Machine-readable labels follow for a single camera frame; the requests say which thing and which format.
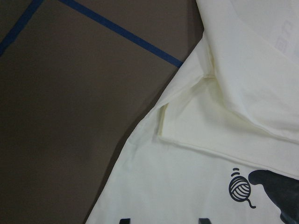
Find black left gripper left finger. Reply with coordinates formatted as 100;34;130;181
119;214;130;224

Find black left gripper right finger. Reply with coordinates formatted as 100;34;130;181
198;213;212;224

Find cream long-sleeve cat shirt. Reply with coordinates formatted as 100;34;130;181
87;0;299;224

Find long blue tape line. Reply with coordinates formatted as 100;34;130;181
60;0;183;68

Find crossing blue tape line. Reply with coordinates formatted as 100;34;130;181
0;0;43;56

